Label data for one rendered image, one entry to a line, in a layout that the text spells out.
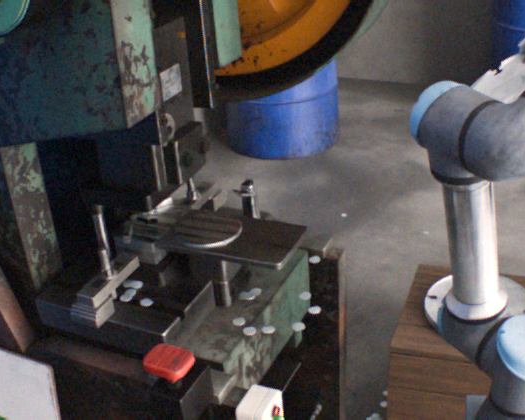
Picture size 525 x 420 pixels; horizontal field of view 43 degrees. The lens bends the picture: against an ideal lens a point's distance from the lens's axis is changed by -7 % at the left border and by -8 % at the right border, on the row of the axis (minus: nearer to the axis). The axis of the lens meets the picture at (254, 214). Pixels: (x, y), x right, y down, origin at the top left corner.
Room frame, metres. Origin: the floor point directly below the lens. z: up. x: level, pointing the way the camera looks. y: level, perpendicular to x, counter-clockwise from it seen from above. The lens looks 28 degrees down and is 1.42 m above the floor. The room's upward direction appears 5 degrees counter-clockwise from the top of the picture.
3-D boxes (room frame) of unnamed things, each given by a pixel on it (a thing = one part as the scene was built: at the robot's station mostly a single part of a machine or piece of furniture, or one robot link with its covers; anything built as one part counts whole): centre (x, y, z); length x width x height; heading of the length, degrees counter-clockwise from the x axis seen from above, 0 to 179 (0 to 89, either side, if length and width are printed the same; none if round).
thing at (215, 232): (1.14, 0.04, 0.72); 0.25 x 0.14 x 0.14; 62
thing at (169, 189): (1.22, 0.20, 0.86); 0.20 x 0.16 x 0.05; 152
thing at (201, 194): (1.37, 0.12, 0.76); 0.17 x 0.06 x 0.10; 152
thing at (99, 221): (1.17, 0.29, 0.81); 0.02 x 0.02 x 0.14; 62
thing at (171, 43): (1.20, 0.16, 1.04); 0.17 x 0.15 x 0.30; 62
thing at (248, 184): (1.32, 0.01, 0.75); 0.03 x 0.03 x 0.10; 62
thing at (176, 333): (1.22, 0.20, 0.68); 0.45 x 0.30 x 0.06; 152
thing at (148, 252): (1.22, 0.20, 0.76); 0.15 x 0.09 x 0.05; 152
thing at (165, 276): (1.22, 0.20, 0.72); 0.20 x 0.16 x 0.03; 152
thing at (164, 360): (0.82, 0.15, 0.72); 0.07 x 0.06 x 0.08; 62
